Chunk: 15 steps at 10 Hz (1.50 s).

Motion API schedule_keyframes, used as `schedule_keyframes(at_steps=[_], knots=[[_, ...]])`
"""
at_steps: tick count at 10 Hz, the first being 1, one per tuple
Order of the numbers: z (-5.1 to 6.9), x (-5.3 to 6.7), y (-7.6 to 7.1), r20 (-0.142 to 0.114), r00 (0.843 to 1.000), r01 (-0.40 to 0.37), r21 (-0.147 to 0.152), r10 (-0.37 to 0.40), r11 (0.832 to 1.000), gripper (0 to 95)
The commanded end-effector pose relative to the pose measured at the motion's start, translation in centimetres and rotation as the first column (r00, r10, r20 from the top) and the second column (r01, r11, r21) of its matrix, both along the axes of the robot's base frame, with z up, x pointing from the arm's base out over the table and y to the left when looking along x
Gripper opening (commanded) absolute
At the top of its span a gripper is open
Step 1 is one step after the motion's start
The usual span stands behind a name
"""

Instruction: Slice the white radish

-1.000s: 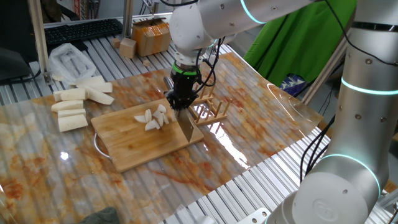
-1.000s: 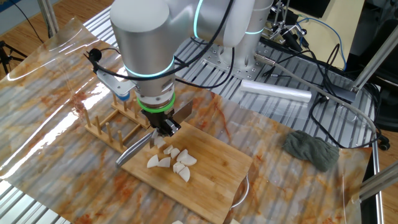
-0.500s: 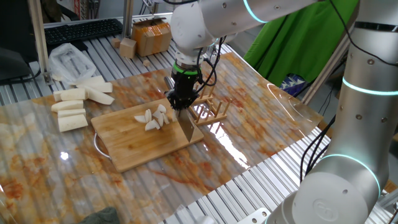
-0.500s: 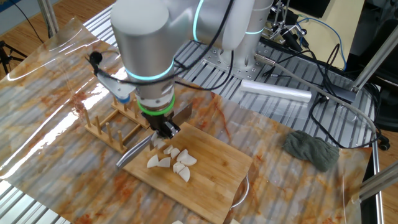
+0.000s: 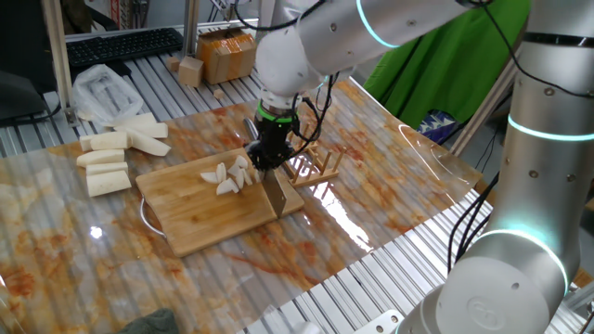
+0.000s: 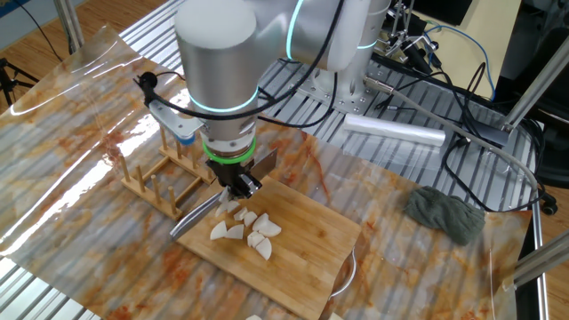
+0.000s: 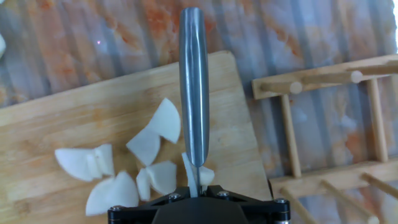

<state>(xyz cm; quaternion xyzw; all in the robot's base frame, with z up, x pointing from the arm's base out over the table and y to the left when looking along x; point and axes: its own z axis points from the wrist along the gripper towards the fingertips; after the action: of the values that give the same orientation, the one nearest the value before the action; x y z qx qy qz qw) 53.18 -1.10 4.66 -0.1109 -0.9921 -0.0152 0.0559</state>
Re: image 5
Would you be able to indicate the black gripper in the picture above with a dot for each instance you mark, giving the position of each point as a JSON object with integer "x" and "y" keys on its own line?
{"x": 277, "y": 135}

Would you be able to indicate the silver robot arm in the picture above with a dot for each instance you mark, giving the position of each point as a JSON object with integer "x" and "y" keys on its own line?
{"x": 533, "y": 185}

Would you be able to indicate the long white radish chunk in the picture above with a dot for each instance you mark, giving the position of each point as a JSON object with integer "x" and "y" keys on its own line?
{"x": 151, "y": 145}

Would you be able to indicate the wooden peg dish rack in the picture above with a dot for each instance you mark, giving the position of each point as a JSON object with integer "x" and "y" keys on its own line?
{"x": 320, "y": 176}

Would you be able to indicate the tiny wooden block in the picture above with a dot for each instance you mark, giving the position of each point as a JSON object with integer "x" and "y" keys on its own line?
{"x": 219, "y": 94}

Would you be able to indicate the wooden cutting board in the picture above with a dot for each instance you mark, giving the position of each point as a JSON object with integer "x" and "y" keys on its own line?
{"x": 199, "y": 218}

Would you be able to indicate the taped cardboard box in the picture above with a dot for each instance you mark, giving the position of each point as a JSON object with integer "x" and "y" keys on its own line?
{"x": 225, "y": 58}

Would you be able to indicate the large wooden block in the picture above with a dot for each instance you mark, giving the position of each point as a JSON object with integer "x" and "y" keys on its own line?
{"x": 190, "y": 72}

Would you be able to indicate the small wooden block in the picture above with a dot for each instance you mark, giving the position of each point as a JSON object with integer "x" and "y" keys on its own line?
{"x": 173, "y": 64}

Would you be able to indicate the blue white patterned bag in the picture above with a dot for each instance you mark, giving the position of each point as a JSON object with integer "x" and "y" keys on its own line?
{"x": 438, "y": 126}

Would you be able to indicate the clear plastic bag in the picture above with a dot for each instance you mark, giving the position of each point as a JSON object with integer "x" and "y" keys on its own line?
{"x": 104, "y": 93}

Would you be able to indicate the black computer keyboard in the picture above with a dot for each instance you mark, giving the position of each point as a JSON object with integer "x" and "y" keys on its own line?
{"x": 123, "y": 45}

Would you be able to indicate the green cloth backdrop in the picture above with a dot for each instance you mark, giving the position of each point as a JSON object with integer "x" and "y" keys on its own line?
{"x": 441, "y": 79}

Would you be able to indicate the marble pattern plastic mat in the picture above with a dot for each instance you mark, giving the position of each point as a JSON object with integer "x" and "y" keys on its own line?
{"x": 93, "y": 260}

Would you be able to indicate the grey green rag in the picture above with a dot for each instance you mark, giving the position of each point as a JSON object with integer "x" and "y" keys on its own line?
{"x": 151, "y": 323}

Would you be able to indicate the black computer monitor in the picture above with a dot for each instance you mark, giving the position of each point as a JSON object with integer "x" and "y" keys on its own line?
{"x": 23, "y": 46}

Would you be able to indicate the aluminium frame post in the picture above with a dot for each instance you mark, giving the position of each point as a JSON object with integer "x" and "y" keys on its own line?
{"x": 482, "y": 111}
{"x": 190, "y": 28}
{"x": 58, "y": 55}

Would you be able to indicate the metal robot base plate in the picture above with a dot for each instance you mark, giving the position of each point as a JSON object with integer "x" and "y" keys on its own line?
{"x": 378, "y": 324}

